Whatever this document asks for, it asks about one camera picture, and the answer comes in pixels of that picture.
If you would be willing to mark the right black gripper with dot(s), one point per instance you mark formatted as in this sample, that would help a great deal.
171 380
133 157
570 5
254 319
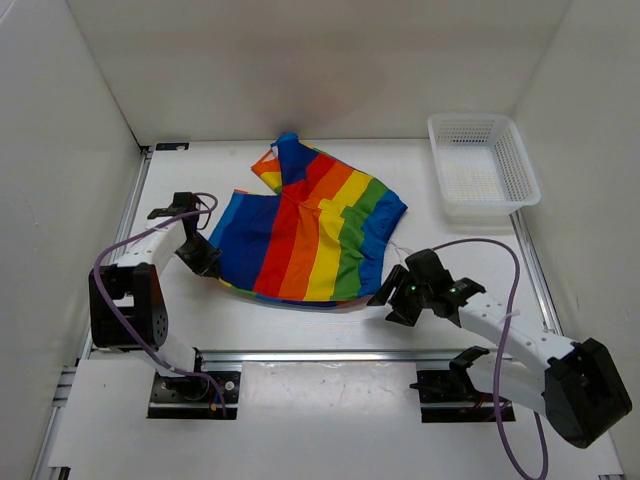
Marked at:
402 314

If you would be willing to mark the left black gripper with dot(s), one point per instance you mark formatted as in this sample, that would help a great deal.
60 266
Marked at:
211 260

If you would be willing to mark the rainbow striped shorts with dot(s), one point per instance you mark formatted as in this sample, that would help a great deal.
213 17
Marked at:
318 239

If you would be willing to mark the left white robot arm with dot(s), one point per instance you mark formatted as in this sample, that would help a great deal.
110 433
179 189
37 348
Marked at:
127 307

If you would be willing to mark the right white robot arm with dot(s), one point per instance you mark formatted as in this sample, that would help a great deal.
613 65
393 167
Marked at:
574 385

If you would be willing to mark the blue label sticker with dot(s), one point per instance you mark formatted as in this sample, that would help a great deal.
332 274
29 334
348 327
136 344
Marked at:
172 146

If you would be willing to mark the white plastic basket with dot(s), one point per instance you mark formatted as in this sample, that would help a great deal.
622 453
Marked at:
481 164

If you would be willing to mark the silver aluminium rail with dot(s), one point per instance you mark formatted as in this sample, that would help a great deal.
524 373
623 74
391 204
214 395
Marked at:
330 356

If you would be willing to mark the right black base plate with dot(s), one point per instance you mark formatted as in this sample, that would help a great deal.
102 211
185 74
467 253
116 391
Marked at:
445 399

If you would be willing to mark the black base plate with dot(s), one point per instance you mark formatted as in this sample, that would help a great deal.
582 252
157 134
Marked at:
445 399
183 398

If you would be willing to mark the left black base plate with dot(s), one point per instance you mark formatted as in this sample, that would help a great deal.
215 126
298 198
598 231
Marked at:
183 398

